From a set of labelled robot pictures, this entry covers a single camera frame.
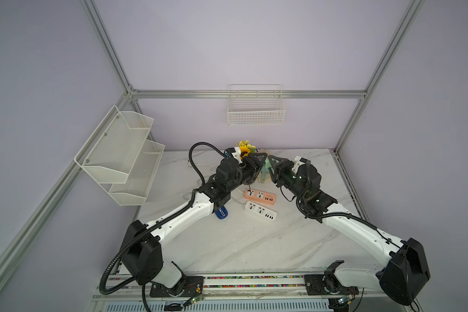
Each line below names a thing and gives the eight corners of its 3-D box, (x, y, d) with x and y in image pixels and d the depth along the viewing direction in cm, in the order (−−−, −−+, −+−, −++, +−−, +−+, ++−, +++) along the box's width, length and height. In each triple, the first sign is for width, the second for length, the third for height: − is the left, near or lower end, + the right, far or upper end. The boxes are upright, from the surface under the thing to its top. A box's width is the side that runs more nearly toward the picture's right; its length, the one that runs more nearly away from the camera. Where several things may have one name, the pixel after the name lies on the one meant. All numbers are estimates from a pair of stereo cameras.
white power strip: (243, 210, 96) (243, 207, 94) (246, 202, 99) (246, 199, 97) (275, 222, 92) (276, 219, 90) (277, 214, 95) (278, 211, 93)
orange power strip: (242, 198, 99) (243, 196, 98) (245, 189, 103) (245, 187, 101) (274, 205, 97) (275, 203, 95) (276, 196, 100) (276, 193, 99)
